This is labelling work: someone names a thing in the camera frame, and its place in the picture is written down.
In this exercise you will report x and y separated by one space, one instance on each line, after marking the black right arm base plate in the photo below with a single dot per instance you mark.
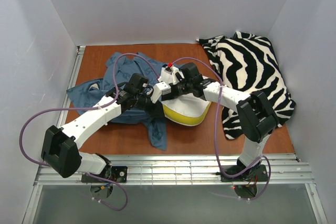
258 172

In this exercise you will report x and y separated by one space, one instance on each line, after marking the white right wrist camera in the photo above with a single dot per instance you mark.
169 74

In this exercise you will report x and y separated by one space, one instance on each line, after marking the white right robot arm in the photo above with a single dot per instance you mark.
256 116

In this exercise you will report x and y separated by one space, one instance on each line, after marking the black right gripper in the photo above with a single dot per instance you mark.
170 94

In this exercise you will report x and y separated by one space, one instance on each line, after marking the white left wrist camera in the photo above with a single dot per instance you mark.
159 89

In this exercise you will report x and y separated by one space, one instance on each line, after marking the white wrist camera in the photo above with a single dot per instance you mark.
169 74
159 89

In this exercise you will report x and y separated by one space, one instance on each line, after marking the aluminium mounting rail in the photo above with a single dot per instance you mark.
201 169

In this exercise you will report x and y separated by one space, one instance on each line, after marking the zebra print blanket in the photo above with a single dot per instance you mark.
248 63

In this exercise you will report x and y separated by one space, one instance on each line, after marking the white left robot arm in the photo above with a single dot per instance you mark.
61 146

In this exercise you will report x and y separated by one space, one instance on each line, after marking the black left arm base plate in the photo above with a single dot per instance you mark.
117 174

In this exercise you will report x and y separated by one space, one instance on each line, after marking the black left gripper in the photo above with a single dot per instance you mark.
156 109

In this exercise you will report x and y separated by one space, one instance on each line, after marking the white pillow with yellow edge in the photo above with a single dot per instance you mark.
187 109

